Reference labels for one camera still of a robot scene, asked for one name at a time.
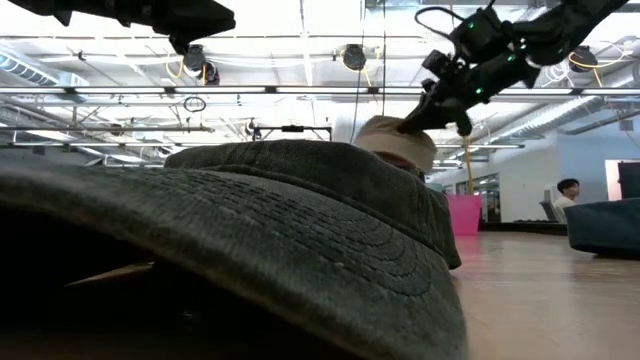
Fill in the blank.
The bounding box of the black ceiling cable reel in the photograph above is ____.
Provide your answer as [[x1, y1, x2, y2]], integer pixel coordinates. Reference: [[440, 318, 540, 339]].
[[180, 43, 221, 86], [341, 43, 369, 72], [568, 45, 600, 75]]

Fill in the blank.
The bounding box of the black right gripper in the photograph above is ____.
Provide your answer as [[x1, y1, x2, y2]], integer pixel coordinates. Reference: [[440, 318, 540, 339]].
[[399, 49, 541, 137]]

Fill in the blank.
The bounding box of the black aluminium rig frame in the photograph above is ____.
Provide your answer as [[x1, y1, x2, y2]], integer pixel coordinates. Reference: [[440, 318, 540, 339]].
[[478, 219, 570, 237]]

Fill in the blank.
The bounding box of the silver air duct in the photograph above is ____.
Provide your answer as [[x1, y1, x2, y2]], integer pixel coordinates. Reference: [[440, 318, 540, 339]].
[[0, 47, 91, 90], [492, 94, 640, 146]]

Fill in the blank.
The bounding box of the blue denim baseball cap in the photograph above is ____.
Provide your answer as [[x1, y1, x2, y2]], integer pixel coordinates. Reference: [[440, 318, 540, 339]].
[[564, 197, 640, 260]]

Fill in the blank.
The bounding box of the black monitor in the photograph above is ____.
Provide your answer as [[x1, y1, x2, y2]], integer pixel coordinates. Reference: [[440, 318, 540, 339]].
[[617, 160, 640, 200]]

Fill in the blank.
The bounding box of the person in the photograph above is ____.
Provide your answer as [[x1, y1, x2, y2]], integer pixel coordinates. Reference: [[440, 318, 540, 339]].
[[552, 177, 581, 225]]

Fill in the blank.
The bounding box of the grey office chair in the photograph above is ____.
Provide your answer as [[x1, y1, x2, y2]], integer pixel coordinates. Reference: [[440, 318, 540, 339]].
[[538, 199, 560, 224]]

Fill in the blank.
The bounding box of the beige baseball cap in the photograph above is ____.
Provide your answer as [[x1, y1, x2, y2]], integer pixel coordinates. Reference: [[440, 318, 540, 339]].
[[353, 114, 439, 174]]

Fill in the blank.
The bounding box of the white coiled cable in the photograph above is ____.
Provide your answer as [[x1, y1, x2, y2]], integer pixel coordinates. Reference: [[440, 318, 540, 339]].
[[543, 59, 570, 89]]

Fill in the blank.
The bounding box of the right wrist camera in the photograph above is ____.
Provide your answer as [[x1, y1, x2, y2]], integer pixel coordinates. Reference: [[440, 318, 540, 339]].
[[421, 48, 452, 77]]

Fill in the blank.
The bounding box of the dark grey baseball cap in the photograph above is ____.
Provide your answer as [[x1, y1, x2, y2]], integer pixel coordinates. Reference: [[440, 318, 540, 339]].
[[0, 138, 469, 360]]

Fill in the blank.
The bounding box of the pink plastic tray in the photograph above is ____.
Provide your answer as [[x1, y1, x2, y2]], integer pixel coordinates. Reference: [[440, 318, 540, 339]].
[[446, 194, 483, 237]]

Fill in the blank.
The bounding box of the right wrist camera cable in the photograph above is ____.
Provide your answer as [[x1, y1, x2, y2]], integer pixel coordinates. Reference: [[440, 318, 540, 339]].
[[413, 5, 469, 44]]

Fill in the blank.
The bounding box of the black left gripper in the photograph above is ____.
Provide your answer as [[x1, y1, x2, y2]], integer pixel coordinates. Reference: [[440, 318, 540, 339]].
[[69, 0, 236, 56]]

